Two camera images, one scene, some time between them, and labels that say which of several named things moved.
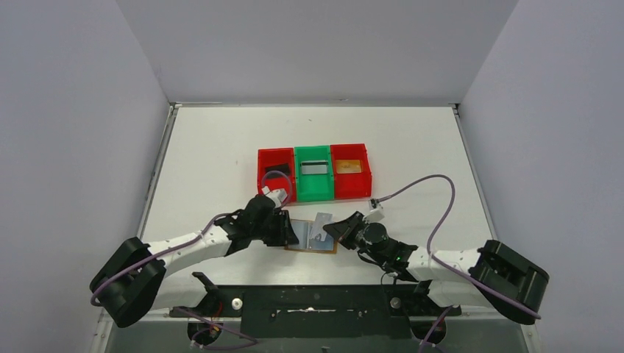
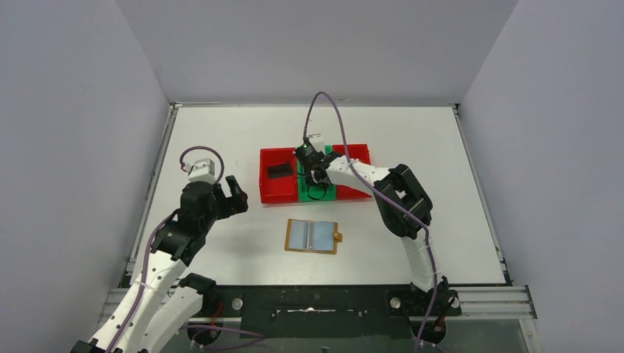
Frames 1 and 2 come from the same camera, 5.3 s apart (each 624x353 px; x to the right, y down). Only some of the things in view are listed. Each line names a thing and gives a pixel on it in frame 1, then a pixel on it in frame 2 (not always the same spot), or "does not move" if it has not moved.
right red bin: (351, 185) does not move
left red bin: (271, 157) does not move
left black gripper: (280, 229) -> (224, 198)
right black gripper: (351, 232) -> (312, 162)
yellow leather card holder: (302, 229) does not move
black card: (284, 168) does not move
